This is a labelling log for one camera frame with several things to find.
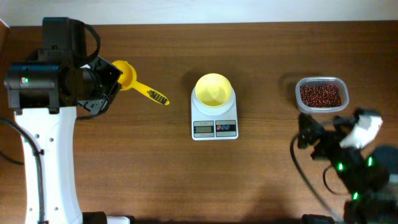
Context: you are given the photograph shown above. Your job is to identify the red beans in container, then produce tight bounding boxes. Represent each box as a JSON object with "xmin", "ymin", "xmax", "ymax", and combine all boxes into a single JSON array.
[{"xmin": 299, "ymin": 84, "xmax": 342, "ymax": 108}]

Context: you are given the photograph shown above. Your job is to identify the clear plastic container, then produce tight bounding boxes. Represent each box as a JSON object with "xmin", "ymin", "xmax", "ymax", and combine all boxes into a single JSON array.
[{"xmin": 295, "ymin": 77, "xmax": 349, "ymax": 113}]

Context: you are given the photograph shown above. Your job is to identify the black cable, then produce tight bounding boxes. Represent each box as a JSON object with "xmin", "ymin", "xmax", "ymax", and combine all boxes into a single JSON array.
[
  {"xmin": 0, "ymin": 23, "xmax": 109, "ymax": 224},
  {"xmin": 289, "ymin": 133, "xmax": 346, "ymax": 223}
]

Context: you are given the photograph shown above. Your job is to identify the yellow plastic bowl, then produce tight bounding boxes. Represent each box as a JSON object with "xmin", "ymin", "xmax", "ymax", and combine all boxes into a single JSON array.
[{"xmin": 195, "ymin": 73, "xmax": 233, "ymax": 107}]

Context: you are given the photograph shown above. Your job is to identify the white digital kitchen scale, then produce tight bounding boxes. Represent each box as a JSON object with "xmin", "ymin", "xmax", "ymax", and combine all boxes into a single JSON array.
[{"xmin": 191, "ymin": 88, "xmax": 239, "ymax": 141}]

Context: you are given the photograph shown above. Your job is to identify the left black cable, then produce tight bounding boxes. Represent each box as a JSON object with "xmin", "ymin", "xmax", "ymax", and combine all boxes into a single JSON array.
[{"xmin": 0, "ymin": 23, "xmax": 109, "ymax": 224}]

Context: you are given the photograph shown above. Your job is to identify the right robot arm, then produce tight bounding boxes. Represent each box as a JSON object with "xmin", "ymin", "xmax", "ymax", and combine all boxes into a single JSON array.
[{"xmin": 292, "ymin": 109, "xmax": 397, "ymax": 223}]

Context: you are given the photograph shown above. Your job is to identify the yellow measuring scoop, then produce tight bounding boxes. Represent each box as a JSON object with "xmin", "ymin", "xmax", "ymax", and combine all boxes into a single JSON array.
[{"xmin": 112, "ymin": 60, "xmax": 170, "ymax": 106}]

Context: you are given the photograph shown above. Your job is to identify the right black cable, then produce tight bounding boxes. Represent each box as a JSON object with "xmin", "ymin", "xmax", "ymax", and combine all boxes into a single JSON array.
[{"xmin": 289, "ymin": 133, "xmax": 346, "ymax": 223}]

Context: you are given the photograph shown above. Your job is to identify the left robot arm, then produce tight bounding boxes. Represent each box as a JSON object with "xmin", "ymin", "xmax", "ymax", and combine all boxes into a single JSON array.
[{"xmin": 4, "ymin": 17, "xmax": 133, "ymax": 224}]

